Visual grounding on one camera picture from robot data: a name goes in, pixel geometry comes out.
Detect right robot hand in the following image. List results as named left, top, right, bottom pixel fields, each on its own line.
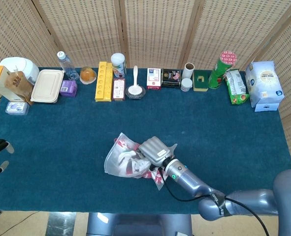
left=138, top=136, right=173, bottom=172

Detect red white printed garment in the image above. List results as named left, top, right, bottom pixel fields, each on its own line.
left=114, top=137, right=164, bottom=185

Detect frosted plastic zip bag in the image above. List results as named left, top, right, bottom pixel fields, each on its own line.
left=103, top=132, right=178, bottom=190

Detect green snack bag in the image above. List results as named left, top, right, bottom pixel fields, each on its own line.
left=224, top=68, right=250, bottom=106

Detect white blue flour bag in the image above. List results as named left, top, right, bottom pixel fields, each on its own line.
left=245, top=60, right=286, bottom=108

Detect patterned dark bowl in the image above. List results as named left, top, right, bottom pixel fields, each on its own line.
left=125, top=85, right=146, bottom=100

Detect clear blue plastic box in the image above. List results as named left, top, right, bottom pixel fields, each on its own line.
left=5, top=101, right=30, bottom=116

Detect white rice spoon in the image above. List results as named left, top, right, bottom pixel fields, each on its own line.
left=127, top=65, right=142, bottom=95

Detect dark red small box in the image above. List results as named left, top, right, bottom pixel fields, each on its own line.
left=112, top=78, right=126, bottom=101

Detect red white card box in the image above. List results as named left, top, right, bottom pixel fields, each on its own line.
left=146, top=68, right=162, bottom=90

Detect blue carpet mat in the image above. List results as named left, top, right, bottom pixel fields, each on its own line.
left=0, top=67, right=291, bottom=215

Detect small white jar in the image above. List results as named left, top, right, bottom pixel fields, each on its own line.
left=180, top=78, right=194, bottom=92

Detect dark stacked boxes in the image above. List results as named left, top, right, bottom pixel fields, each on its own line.
left=161, top=68, right=182, bottom=89

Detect grey robot torso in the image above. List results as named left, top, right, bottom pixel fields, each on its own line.
left=86, top=212, right=193, bottom=236

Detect brown paper pouch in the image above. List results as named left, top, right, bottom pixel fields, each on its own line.
left=4, top=70, right=35, bottom=106

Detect green yellow sponge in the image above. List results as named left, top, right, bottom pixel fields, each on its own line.
left=192, top=69, right=209, bottom=92

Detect yellow egg tray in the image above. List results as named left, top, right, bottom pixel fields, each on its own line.
left=95, top=61, right=114, bottom=103

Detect white paper roll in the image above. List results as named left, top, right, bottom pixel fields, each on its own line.
left=183, top=62, right=194, bottom=81

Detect white can green label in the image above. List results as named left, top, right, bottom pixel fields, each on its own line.
left=110, top=53, right=127, bottom=79

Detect beige lidded food container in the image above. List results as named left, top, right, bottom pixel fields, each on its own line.
left=30, top=69, right=65, bottom=104

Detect white rice cooker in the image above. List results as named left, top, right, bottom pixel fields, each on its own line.
left=0, top=57, right=40, bottom=86

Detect orange jelly cup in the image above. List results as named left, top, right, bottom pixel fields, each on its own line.
left=79, top=66, right=97, bottom=86

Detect green chips can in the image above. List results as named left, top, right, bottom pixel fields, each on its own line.
left=208, top=51, right=238, bottom=89

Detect purple box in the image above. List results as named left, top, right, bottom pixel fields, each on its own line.
left=60, top=80, right=78, bottom=98

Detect clear plastic water bottle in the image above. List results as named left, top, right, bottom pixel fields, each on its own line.
left=57, top=51, right=80, bottom=81

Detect wicker folding screen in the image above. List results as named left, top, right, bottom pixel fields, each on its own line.
left=0, top=0, right=291, bottom=170

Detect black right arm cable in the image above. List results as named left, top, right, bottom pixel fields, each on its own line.
left=159, top=169, right=270, bottom=236

